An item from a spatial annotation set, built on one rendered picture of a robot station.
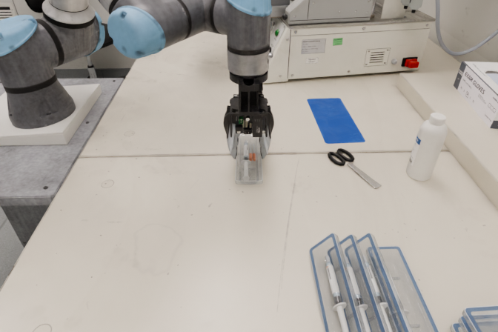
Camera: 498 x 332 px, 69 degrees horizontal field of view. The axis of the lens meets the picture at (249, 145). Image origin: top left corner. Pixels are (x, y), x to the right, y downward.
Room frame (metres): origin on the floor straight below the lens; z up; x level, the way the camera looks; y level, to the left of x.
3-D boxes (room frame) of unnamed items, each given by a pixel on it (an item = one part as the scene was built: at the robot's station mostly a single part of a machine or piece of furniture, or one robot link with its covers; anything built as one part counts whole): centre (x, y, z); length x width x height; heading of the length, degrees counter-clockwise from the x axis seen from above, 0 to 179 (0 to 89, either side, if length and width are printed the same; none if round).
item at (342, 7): (1.10, -0.23, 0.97); 0.26 x 0.05 x 0.07; 99
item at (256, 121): (0.61, 0.00, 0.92); 0.09 x 0.08 x 0.12; 0
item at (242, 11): (0.62, 0.00, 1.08); 0.09 x 0.08 x 0.11; 57
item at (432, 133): (0.60, -0.36, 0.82); 0.05 x 0.05 x 0.14
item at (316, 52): (1.23, -0.28, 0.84); 0.53 x 0.37 x 0.17; 99
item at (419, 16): (1.25, -0.31, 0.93); 0.46 x 0.35 x 0.01; 99
